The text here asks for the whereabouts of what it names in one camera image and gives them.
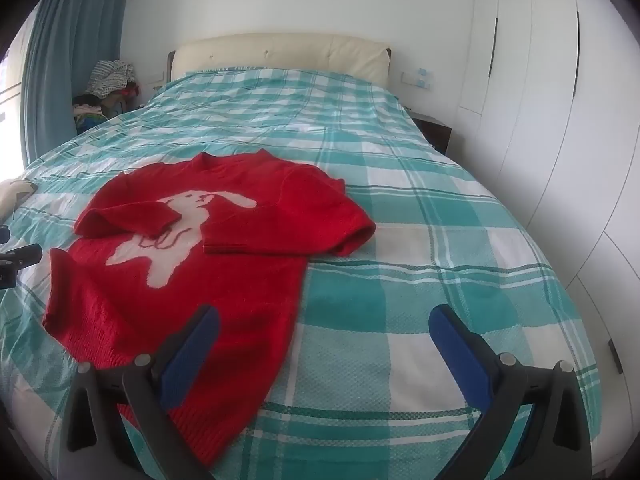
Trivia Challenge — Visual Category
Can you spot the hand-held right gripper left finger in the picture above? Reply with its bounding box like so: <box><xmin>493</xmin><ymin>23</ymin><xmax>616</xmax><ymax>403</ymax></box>
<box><xmin>56</xmin><ymin>304</ymin><xmax>222</xmax><ymax>480</ymax></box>

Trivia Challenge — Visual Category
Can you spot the pile of clothes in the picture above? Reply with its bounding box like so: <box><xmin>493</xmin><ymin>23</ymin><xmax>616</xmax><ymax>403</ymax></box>
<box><xmin>72</xmin><ymin>60</ymin><xmax>138</xmax><ymax>136</ymax></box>

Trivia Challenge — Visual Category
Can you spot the blue curtain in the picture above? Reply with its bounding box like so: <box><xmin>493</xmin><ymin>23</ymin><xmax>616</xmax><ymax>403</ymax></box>
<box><xmin>22</xmin><ymin>0</ymin><xmax>128</xmax><ymax>168</ymax></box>

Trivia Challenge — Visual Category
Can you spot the patterned pillow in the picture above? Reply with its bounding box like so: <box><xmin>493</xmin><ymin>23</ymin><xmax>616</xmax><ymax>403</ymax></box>
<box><xmin>0</xmin><ymin>178</ymin><xmax>39</xmax><ymax>221</ymax></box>

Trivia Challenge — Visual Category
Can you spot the white wall socket panel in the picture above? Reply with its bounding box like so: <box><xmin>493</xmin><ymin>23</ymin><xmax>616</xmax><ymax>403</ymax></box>
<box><xmin>402</xmin><ymin>67</ymin><xmax>434</xmax><ymax>91</ymax></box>

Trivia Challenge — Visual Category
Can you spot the teal plaid blanket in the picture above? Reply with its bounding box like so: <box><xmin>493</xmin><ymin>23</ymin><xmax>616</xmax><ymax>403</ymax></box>
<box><xmin>0</xmin><ymin>67</ymin><xmax>601</xmax><ymax>480</ymax></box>

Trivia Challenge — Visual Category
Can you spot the long black wardrobe handle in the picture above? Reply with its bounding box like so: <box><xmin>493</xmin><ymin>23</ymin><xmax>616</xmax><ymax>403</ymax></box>
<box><xmin>487</xmin><ymin>18</ymin><xmax>499</xmax><ymax>78</ymax></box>
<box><xmin>573</xmin><ymin>11</ymin><xmax>581</xmax><ymax>93</ymax></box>

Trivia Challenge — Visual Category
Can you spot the red sweater with white rabbit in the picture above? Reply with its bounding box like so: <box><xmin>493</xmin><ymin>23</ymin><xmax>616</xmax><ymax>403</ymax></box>
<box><xmin>42</xmin><ymin>150</ymin><xmax>377</xmax><ymax>466</ymax></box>

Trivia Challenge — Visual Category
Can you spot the dark wooden nightstand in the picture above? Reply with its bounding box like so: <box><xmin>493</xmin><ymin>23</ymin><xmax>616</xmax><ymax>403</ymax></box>
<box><xmin>410</xmin><ymin>110</ymin><xmax>453</xmax><ymax>154</ymax></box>

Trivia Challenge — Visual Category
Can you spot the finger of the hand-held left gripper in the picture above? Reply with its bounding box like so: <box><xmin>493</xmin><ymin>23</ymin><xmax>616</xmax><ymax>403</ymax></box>
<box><xmin>0</xmin><ymin>243</ymin><xmax>44</xmax><ymax>289</ymax></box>

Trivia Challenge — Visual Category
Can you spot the cream padded headboard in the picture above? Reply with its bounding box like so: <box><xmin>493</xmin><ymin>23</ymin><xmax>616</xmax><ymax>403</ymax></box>
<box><xmin>167</xmin><ymin>34</ymin><xmax>393</xmax><ymax>86</ymax></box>

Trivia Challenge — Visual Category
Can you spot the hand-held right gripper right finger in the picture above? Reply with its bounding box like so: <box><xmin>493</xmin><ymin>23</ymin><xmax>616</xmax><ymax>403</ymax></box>
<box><xmin>429</xmin><ymin>303</ymin><xmax>594</xmax><ymax>480</ymax></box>

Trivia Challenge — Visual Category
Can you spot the white wardrobe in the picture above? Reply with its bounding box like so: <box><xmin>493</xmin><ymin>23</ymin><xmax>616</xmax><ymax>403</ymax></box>
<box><xmin>457</xmin><ymin>0</ymin><xmax>640</xmax><ymax>461</ymax></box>

